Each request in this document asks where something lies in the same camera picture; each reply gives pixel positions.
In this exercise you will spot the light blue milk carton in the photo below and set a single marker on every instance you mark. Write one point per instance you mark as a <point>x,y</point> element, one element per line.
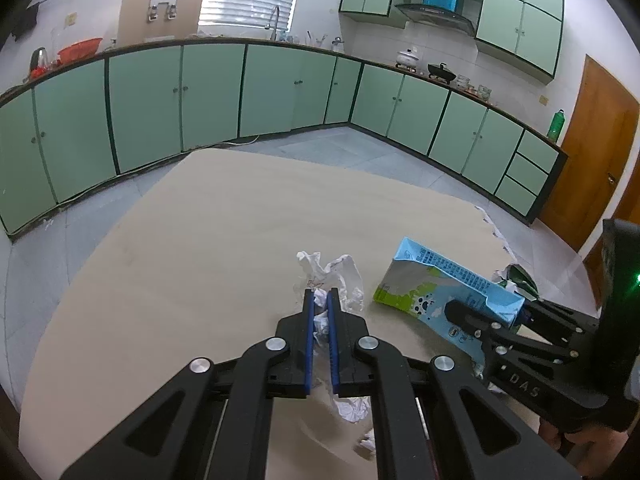
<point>425,280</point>

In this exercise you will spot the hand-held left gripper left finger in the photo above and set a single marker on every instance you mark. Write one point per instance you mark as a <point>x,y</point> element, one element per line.
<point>308,340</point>

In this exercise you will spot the green lower kitchen cabinets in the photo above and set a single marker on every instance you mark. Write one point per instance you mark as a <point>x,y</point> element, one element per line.
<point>210,95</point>

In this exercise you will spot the utensil holder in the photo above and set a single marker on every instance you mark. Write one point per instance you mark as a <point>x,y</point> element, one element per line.
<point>315,41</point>

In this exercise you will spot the electric kettle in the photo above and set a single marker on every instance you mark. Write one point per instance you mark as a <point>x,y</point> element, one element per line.
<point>38,62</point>

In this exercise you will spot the brown board with clips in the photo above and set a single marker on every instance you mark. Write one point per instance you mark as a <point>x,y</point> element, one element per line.
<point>135,17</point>

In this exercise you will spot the green upper kitchen cabinets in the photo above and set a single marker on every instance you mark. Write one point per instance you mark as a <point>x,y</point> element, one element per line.
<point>520,15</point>

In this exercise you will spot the glass jars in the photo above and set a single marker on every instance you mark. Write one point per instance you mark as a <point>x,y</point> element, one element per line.
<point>475,89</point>

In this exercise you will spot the green kitchen cabinets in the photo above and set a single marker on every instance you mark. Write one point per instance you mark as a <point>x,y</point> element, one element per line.
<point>520,15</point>
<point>210,95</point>

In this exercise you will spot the crushed dark green carton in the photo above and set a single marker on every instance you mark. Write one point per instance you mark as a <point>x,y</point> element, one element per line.
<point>522,277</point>

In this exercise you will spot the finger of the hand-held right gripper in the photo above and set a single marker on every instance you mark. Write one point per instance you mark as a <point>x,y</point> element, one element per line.
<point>472,320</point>
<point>560,327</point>

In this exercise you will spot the green plastic bottle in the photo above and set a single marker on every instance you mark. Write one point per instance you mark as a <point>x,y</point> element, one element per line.
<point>556,127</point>

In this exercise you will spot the red plastic basket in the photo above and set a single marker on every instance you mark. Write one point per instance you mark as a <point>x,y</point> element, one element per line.
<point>80,51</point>

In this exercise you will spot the person's right hand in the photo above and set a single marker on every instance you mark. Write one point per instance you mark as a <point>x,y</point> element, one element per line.
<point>585,445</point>

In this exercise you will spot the metal kitchen faucet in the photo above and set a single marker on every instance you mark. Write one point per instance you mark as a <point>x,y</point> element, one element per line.
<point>275,20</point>

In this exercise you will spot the dark hanging towel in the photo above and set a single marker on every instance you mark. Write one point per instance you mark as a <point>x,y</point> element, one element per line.
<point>22,22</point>

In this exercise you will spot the black range hood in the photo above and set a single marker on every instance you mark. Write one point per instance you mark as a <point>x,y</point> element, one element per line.
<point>435,16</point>

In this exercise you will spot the white paper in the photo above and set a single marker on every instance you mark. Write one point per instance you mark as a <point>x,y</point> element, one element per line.
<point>340,270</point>

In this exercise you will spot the white cooking pot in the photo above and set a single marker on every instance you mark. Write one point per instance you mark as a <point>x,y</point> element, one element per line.
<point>407,57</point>

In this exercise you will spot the black wok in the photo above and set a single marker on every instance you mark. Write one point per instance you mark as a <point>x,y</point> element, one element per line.
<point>442,72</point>

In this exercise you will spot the wooden door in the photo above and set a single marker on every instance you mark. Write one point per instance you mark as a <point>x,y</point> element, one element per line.
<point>595,150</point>
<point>594,265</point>

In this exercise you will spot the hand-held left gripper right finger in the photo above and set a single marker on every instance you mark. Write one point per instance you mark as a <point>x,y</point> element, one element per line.
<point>334,340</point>

